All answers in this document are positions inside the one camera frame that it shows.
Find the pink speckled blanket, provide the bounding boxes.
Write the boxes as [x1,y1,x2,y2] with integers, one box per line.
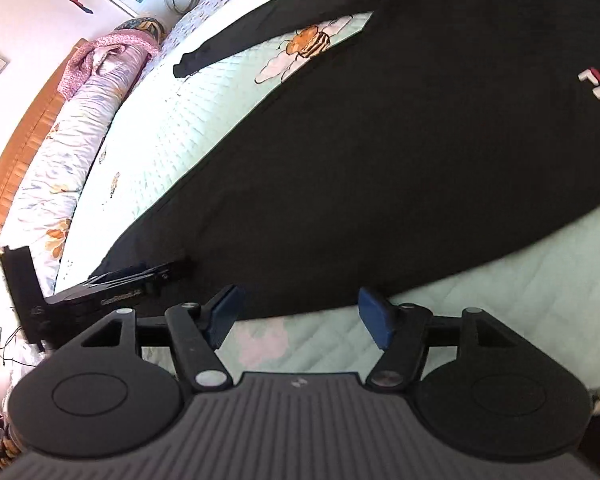
[55,30,162,101]

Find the person's left forearm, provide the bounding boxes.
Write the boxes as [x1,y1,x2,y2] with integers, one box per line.
[0,407,23,468]

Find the red hanging ornament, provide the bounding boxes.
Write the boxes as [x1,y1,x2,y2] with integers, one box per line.
[55,0,95,15]

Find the green bee-print quilt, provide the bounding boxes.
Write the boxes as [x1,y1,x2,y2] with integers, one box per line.
[55,0,600,396]

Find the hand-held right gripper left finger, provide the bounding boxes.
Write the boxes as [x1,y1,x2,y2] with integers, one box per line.
[82,285,246,393]

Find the black long-sleeved shirt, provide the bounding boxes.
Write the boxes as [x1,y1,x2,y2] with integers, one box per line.
[100,0,600,322]

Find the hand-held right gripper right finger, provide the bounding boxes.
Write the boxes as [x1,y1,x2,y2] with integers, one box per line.
[358,287,521,392]

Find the wooden headboard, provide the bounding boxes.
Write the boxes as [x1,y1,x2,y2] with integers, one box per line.
[0,37,88,291]

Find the rolled lavender floral quilt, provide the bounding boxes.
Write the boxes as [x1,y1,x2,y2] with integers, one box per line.
[0,45,153,301]

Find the blue yellow patterned pillow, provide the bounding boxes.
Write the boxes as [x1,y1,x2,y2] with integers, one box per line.
[115,16,167,43]

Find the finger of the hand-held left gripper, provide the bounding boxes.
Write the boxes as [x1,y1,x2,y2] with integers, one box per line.
[147,258,192,295]
[89,264,150,287]

